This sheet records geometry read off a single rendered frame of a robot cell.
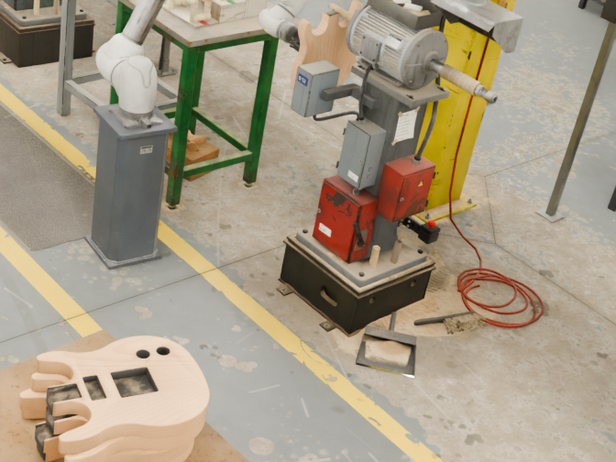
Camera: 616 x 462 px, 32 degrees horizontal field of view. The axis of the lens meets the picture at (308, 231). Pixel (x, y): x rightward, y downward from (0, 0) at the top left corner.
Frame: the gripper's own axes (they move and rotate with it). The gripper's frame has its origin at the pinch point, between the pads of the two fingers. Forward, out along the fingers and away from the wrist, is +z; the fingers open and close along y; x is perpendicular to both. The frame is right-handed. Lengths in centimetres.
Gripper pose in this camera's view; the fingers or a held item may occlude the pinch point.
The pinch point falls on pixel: (321, 53)
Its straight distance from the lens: 487.5
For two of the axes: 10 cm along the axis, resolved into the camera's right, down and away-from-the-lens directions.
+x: 0.8, -7.9, -6.0
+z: 6.5, 5.0, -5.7
